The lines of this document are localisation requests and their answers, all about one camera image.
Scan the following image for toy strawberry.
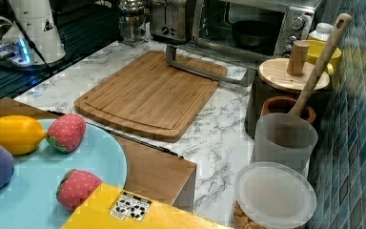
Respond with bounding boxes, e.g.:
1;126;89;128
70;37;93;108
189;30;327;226
55;169;102;211
46;114;86;154

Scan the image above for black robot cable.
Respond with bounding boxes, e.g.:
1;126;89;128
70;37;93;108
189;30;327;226
2;0;53;73

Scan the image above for plastic jar with nuts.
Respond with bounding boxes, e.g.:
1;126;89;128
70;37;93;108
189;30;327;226
234;161;316;229

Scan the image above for toy strawberry upper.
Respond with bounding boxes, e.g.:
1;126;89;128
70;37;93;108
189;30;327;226
46;114;86;154

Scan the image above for toy strawberry lower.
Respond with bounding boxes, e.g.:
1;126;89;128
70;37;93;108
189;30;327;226
55;169;102;211

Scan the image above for black pan inside oven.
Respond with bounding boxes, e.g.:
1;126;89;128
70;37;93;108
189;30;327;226
232;20;279;48

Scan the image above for toy lemon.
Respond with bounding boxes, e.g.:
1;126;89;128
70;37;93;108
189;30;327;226
0;115;46;156

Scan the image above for glass french press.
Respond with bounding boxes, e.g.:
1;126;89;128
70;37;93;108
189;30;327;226
117;0;148;47

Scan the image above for white lidded small jar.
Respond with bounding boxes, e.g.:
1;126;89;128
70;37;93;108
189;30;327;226
308;23;333;41

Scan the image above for glass oven door with handle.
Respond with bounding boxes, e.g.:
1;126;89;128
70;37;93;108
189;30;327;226
165;45;257;88

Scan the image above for yellow ceramic container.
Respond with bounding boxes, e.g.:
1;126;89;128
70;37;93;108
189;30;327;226
306;40;342;76

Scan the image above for bamboo cutting board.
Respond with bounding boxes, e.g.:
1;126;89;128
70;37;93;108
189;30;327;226
74;51;219;142

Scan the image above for wooden spoon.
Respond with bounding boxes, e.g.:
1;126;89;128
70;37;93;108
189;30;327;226
289;13;352;116

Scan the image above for dark canister with wooden lid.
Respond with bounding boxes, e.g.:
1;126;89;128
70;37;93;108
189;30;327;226
245;57;332;138

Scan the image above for yellow box with label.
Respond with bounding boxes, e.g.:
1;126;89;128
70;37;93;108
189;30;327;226
61;183;232;229

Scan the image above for silver toaster oven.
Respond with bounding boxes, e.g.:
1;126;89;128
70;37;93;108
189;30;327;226
180;0;327;65

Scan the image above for frosted plastic cup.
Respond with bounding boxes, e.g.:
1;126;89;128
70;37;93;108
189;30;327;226
254;113;318;174

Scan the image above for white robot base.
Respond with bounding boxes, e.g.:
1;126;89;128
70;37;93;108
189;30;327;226
0;0;66;67

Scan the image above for silver two-slot toaster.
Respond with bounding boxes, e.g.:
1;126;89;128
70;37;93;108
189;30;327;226
150;0;196;43

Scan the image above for brown wooden utensil cup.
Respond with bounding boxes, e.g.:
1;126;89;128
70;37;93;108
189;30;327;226
261;96;316;125

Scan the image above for light blue plate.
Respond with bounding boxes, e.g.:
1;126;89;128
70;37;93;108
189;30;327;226
0;124;127;229

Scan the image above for wooden drawer box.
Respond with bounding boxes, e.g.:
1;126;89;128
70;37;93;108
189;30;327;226
0;97;196;212

